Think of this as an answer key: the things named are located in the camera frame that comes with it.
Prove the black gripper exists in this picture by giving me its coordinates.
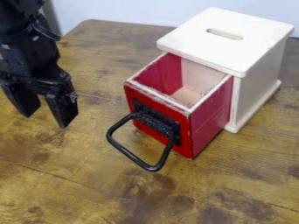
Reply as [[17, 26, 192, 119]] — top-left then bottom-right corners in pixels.
[[0, 31, 78, 129]]

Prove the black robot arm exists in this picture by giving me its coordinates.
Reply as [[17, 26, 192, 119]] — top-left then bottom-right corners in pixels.
[[0, 0, 78, 128]]

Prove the red wooden drawer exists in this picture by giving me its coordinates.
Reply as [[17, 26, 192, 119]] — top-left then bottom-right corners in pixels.
[[124, 52, 233, 159]]

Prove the white wooden box cabinet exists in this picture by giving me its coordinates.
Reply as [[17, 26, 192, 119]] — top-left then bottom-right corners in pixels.
[[156, 8, 295, 133]]

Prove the black cable loop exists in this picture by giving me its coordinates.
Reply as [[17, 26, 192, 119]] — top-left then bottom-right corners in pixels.
[[28, 20, 62, 42]]

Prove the black metal drawer handle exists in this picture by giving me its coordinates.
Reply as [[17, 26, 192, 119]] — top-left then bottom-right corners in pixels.
[[105, 99, 182, 173]]

